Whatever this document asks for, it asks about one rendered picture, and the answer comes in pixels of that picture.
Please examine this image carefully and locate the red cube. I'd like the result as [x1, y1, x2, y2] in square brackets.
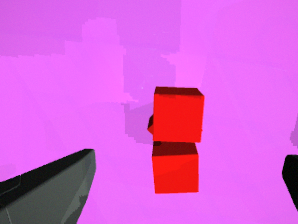
[152, 85, 205, 143]
[146, 113, 153, 135]
[152, 141, 200, 194]

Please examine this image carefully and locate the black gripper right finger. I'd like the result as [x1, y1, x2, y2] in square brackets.
[282, 155, 298, 210]

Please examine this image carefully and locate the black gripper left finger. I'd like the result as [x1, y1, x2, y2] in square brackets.
[0, 149, 96, 224]

